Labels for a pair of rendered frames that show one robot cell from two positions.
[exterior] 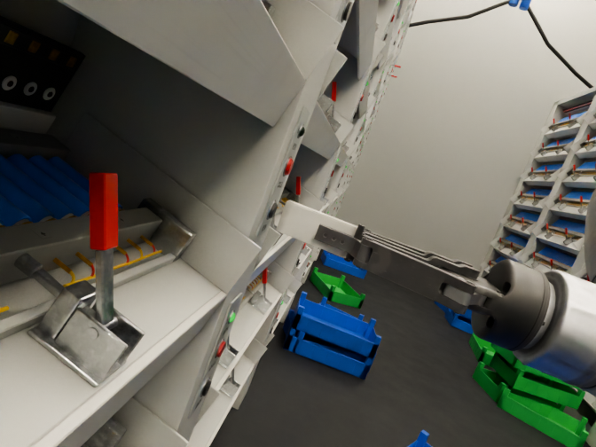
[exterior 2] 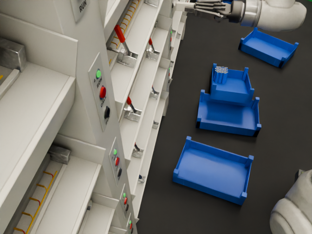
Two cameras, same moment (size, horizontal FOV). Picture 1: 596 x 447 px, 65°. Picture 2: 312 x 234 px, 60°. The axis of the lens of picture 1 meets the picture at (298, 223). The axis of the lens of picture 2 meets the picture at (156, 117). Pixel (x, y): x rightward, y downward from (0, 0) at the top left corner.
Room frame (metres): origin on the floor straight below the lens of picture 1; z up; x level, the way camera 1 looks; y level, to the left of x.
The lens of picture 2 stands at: (-0.52, -0.02, 1.08)
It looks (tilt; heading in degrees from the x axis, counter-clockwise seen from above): 50 degrees down; 6
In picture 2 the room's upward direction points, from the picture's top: straight up
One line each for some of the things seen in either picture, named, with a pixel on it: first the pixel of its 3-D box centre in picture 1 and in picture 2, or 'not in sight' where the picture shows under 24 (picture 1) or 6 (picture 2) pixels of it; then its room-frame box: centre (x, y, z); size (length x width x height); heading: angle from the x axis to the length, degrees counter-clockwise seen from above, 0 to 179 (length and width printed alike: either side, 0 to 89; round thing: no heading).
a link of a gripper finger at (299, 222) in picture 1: (317, 229); (184, 7); (0.43, -0.02, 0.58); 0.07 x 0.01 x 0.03; 85
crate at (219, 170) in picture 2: not in sight; (212, 168); (0.08, -0.20, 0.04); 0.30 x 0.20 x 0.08; 75
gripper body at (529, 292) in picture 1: (480, 293); (228, 11); (0.42, -0.17, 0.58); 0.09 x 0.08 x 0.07; 85
